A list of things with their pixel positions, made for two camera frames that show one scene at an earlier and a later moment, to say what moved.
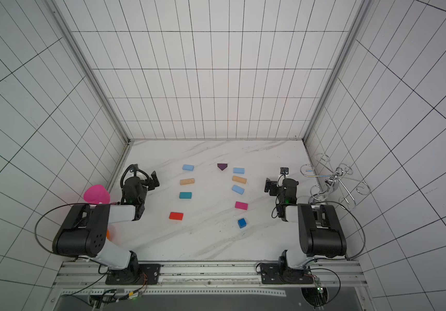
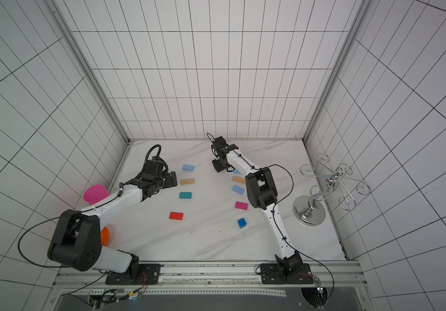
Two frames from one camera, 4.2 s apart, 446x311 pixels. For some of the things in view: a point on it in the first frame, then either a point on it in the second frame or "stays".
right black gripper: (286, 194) -> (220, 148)
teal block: (185, 195) stays
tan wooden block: (187, 181) stays
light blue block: (238, 189) stays
